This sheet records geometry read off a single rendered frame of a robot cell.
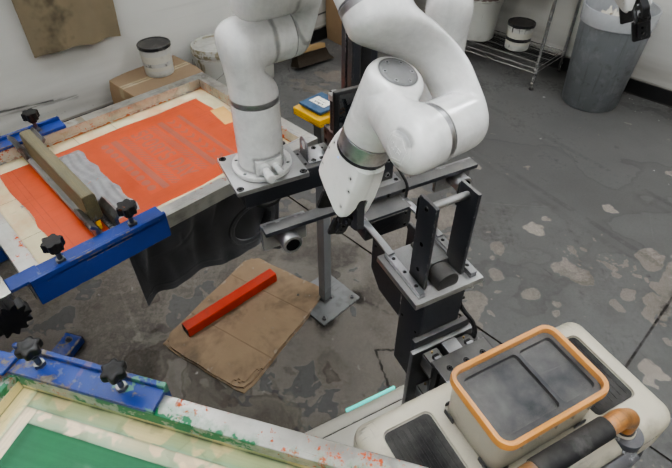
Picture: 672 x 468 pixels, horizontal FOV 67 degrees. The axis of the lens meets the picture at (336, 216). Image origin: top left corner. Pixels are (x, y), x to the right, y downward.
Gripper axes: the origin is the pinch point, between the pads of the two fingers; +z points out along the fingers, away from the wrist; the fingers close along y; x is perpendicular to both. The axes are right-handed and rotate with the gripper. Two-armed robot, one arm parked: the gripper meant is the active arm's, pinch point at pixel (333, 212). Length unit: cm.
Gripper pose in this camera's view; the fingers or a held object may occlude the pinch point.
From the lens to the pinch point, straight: 82.4
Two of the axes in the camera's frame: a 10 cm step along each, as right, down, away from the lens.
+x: 9.0, -1.3, 4.1
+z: -2.7, 5.8, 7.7
